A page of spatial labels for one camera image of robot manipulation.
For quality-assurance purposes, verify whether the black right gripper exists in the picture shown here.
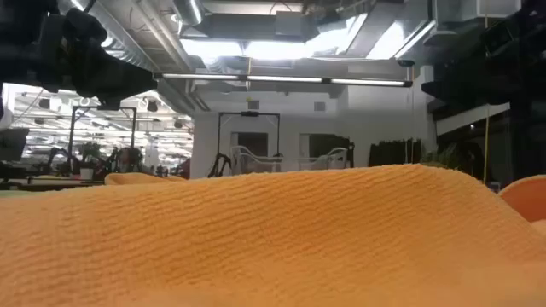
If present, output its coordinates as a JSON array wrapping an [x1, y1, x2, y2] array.
[[421, 16, 513, 107]]

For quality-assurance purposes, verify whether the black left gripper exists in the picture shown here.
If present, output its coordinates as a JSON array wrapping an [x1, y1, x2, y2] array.
[[63, 8, 158, 111]]

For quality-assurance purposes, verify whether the orange microfiber towel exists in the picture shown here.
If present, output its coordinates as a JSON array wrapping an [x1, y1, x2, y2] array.
[[0, 164, 546, 307], [104, 171, 188, 186]]

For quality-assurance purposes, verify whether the person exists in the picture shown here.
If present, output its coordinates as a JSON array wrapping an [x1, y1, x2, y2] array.
[[115, 147, 143, 172]]

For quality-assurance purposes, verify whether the potted succulent plant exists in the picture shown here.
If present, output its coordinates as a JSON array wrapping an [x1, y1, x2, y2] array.
[[420, 142, 473, 171]]

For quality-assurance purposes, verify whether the background plant white pot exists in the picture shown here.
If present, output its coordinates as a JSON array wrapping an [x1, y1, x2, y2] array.
[[77, 142, 104, 181]]

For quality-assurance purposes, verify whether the black curtain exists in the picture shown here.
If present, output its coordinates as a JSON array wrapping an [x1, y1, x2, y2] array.
[[367, 138, 424, 168]]

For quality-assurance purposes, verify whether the clear plastic bin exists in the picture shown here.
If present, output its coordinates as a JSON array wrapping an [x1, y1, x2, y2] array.
[[229, 144, 351, 176]]

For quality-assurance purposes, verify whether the long LED light bar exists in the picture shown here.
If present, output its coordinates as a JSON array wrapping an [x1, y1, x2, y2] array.
[[154, 72, 414, 89]]

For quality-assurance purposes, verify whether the dark background monitor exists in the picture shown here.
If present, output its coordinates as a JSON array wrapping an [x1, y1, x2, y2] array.
[[0, 127, 30, 163]]

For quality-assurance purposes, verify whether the black background rig frame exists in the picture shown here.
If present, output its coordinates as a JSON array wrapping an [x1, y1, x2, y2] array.
[[216, 111, 282, 171], [67, 105, 138, 174]]

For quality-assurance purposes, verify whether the black aluminium table frame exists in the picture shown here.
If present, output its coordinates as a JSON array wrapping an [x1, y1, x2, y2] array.
[[0, 177, 106, 192]]

